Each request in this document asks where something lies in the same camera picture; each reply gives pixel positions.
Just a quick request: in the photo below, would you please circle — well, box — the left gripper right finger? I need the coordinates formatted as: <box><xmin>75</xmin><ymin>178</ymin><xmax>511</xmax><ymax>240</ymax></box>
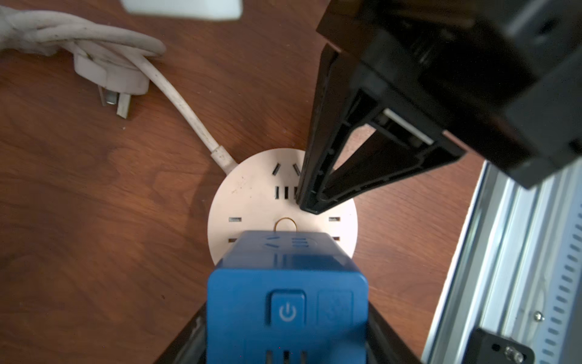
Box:
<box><xmin>367</xmin><ymin>302</ymin><xmax>421</xmax><ymax>364</ymax></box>

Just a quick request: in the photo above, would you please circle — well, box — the round socket white cable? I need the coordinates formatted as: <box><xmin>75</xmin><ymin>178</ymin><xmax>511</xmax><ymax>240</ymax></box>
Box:
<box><xmin>0</xmin><ymin>5</ymin><xmax>239</xmax><ymax>176</ymax></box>

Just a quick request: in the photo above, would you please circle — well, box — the round white socket base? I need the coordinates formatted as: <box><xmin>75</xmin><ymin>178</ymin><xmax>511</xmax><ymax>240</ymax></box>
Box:
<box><xmin>207</xmin><ymin>148</ymin><xmax>359</xmax><ymax>264</ymax></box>

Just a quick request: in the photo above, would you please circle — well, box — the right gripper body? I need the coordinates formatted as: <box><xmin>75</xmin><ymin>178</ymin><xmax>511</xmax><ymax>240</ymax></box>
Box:
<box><xmin>317</xmin><ymin>1</ymin><xmax>581</xmax><ymax>188</ymax></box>

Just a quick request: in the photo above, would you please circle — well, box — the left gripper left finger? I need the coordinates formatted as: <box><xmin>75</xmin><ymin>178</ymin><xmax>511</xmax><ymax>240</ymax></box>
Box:
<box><xmin>155</xmin><ymin>304</ymin><xmax>208</xmax><ymax>364</ymax></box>

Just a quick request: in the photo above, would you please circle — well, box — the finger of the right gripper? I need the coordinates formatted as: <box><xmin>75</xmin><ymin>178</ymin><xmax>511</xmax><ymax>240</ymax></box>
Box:
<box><xmin>313</xmin><ymin>122</ymin><xmax>465</xmax><ymax>215</ymax></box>
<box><xmin>296</xmin><ymin>45</ymin><xmax>382</xmax><ymax>214</ymax></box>

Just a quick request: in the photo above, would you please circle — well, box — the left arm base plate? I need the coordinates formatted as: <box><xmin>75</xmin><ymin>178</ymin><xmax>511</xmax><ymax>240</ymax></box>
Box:
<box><xmin>462</xmin><ymin>329</ymin><xmax>535</xmax><ymax>364</ymax></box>

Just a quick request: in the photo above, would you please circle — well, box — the blue cube adapter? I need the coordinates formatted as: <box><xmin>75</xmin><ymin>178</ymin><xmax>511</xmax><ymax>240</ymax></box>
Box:
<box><xmin>206</xmin><ymin>231</ymin><xmax>369</xmax><ymax>363</ymax></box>

